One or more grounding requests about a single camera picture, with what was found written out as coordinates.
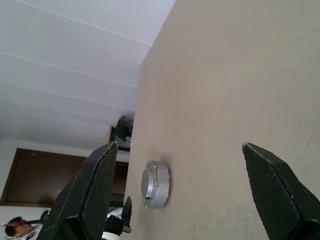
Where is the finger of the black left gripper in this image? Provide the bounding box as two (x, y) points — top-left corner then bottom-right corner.
(121, 195), (134, 234)

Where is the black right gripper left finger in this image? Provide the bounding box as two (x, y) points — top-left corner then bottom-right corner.
(41, 141), (119, 240)

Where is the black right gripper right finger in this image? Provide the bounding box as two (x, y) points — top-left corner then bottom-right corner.
(241, 142), (320, 240)

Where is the round circuit board disc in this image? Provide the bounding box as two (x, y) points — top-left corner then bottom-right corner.
(140, 160), (160, 210)

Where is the grey round motor housing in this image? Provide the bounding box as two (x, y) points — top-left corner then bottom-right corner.
(149, 160), (173, 210)

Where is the brown wooden door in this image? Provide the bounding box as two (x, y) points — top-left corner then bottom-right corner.
(0, 148), (130, 209)

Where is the dark-haired bystander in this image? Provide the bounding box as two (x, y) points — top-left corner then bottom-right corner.
(0, 216), (38, 240)

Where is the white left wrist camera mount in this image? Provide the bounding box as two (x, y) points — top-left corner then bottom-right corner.
(101, 230), (121, 240)

